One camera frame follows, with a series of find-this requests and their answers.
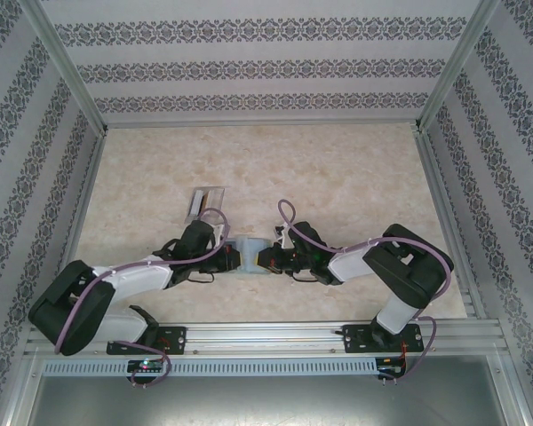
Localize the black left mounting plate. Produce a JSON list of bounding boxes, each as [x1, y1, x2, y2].
[[155, 325, 188, 357]]

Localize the slotted grey cable duct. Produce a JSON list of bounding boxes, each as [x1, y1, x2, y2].
[[42, 358, 379, 379]]

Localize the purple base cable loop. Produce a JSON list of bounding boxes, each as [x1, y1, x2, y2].
[[398, 316, 438, 383], [110, 339, 173, 388]]

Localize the aluminium frame post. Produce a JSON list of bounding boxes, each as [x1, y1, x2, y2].
[[413, 0, 502, 133], [22, 0, 109, 135]]

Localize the grey metal sheet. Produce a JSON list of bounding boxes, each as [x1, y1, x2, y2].
[[24, 375, 525, 426]]

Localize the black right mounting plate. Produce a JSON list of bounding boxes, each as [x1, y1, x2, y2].
[[340, 323, 423, 355]]

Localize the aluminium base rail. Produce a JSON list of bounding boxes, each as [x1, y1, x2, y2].
[[24, 321, 503, 357]]

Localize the small black circuit board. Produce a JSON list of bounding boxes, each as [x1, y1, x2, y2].
[[376, 363, 406, 379], [127, 359, 166, 374]]

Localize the aluminium frame bar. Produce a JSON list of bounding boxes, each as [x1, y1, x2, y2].
[[415, 128, 488, 319], [57, 128, 108, 276]]

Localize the clear acrylic card stand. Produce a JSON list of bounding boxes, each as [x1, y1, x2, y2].
[[183, 185, 228, 224]]

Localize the black mounting plate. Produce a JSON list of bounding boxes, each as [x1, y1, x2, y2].
[[340, 323, 423, 355], [155, 325, 188, 357]]

